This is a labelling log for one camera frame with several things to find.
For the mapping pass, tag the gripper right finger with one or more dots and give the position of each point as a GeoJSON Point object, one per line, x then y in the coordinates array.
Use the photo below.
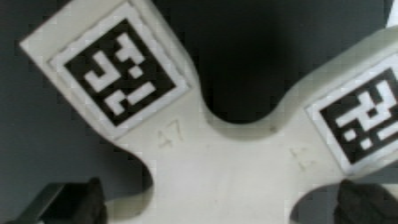
{"type": "Point", "coordinates": [366, 204]}

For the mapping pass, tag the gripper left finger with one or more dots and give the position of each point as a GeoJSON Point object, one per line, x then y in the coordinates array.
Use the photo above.
{"type": "Point", "coordinates": [68, 204]}

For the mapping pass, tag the white cross-shaped table base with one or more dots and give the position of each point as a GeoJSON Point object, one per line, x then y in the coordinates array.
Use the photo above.
{"type": "Point", "coordinates": [233, 172]}

